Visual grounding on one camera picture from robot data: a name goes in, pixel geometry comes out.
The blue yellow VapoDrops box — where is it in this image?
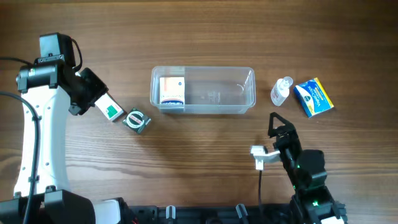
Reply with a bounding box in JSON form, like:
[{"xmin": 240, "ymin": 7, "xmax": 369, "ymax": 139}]
[{"xmin": 294, "ymin": 78, "xmax": 334, "ymax": 118}]

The Hansaplast plaster box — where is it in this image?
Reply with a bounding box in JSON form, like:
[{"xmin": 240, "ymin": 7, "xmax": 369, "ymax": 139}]
[{"xmin": 159, "ymin": 77, "xmax": 185, "ymax": 105}]

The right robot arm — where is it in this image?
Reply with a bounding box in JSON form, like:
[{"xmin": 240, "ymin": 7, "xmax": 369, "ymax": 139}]
[{"xmin": 268, "ymin": 112, "xmax": 348, "ymax": 224}]

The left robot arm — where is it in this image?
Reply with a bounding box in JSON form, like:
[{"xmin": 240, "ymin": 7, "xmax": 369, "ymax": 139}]
[{"xmin": 1, "ymin": 54, "xmax": 129, "ymax": 223}]

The clear plastic container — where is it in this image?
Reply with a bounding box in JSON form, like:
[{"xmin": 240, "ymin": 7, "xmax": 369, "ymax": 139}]
[{"xmin": 150, "ymin": 66, "xmax": 256, "ymax": 114}]

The white green small box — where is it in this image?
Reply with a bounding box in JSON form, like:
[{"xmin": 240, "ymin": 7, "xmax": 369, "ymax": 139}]
[{"xmin": 95, "ymin": 93, "xmax": 125, "ymax": 122}]

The dark green round-logo box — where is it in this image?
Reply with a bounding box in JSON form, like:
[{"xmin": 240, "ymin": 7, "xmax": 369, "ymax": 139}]
[{"xmin": 122, "ymin": 108, "xmax": 151, "ymax": 134}]

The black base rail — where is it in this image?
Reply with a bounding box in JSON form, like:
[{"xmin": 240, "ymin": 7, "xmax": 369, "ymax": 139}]
[{"xmin": 123, "ymin": 203, "xmax": 301, "ymax": 224}]

